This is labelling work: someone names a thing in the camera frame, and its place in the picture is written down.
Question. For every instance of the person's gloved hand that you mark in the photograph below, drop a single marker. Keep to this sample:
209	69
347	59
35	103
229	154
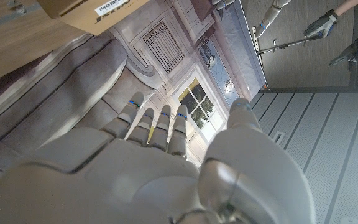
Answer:
322	25
350	51

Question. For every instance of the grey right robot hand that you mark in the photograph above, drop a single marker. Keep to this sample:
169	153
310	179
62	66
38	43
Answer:
120	186

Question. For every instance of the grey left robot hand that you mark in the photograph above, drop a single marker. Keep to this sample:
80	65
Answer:
272	14

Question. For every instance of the person's bare forearm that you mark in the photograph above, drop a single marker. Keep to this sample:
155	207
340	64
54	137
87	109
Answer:
348	7

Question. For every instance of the brown cardboard box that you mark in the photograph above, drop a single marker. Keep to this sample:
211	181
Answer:
82	18

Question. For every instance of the metal stand rod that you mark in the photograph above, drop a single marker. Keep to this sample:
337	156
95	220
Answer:
284	46

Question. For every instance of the printed living room backdrop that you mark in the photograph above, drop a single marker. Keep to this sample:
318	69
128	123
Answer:
73	71

